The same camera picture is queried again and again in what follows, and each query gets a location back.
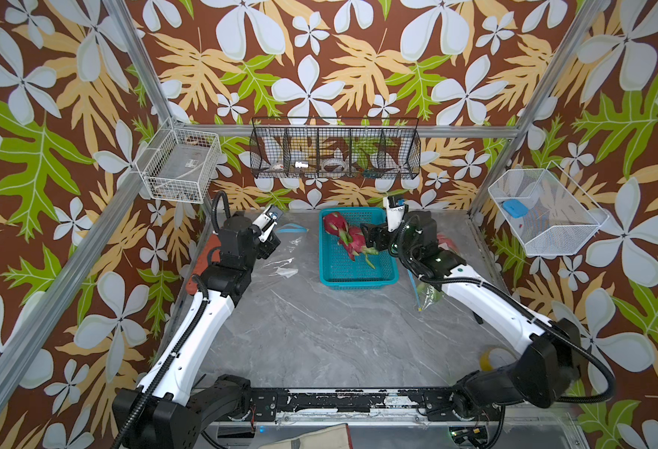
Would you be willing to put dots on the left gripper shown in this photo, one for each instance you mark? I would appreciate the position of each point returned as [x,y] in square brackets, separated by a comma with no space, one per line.
[266,247]

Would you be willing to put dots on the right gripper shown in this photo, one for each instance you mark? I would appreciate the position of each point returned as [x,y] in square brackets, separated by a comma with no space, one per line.
[375,229]

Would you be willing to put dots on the dragon fruit bag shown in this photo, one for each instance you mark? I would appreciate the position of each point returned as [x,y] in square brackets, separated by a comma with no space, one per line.
[355,245]
[336,225]

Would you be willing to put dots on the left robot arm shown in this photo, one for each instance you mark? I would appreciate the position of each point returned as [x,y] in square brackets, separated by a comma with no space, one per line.
[163,411]

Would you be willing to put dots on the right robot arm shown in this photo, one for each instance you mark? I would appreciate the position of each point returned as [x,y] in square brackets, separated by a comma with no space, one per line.
[552,366]

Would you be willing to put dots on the teal plastic basket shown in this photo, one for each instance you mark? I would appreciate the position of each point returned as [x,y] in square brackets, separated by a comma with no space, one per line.
[345,259]

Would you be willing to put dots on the blue sponge in basket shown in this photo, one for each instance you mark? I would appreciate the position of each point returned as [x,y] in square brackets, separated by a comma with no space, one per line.
[515,208]

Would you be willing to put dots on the yellow tape roll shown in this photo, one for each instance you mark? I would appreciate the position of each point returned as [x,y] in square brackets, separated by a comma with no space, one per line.
[496,357]

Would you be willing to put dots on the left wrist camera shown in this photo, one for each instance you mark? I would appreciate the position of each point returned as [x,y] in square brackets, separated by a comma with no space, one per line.
[268,219]

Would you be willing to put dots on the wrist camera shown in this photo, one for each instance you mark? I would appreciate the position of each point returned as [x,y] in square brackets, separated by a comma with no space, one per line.
[396,209]
[268,219]

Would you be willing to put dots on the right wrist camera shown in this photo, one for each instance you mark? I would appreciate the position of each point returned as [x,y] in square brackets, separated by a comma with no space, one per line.
[396,209]

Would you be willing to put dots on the black wire wall basket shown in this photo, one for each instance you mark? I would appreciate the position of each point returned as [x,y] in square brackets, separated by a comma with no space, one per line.
[349,147]

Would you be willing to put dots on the white wire basket left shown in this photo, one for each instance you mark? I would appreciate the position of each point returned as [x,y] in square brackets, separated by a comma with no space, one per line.
[178,163]

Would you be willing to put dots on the white wire basket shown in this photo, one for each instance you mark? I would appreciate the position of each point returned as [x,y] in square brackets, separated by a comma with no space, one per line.
[178,163]
[562,217]

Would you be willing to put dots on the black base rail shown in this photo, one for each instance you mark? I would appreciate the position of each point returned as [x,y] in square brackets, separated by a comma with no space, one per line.
[427,404]

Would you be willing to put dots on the white wire basket right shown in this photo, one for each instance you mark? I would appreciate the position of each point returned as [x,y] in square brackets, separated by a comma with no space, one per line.
[562,217]

